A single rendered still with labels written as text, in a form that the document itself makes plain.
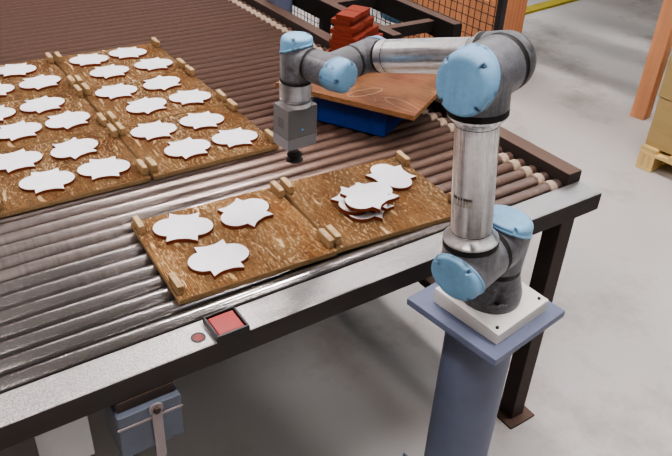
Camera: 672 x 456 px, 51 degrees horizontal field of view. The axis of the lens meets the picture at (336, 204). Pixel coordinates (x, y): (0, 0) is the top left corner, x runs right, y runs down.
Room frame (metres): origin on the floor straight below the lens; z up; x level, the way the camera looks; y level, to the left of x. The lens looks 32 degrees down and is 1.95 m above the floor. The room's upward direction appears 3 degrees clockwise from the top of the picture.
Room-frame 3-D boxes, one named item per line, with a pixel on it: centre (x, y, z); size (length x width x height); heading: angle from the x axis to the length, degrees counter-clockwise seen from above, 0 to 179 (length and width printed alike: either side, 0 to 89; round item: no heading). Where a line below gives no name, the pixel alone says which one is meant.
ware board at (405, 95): (2.34, -0.11, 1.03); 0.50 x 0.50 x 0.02; 65
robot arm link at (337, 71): (1.48, 0.02, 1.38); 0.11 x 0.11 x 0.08; 50
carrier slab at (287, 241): (1.46, 0.26, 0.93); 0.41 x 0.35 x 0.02; 123
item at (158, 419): (1.02, 0.38, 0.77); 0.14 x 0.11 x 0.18; 125
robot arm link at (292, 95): (1.54, 0.11, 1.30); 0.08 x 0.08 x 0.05
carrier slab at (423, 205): (1.68, -0.10, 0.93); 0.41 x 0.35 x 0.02; 121
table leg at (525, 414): (1.78, -0.67, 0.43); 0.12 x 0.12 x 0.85; 35
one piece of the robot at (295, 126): (1.55, 0.11, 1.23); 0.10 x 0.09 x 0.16; 39
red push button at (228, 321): (1.14, 0.22, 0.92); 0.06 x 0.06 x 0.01; 35
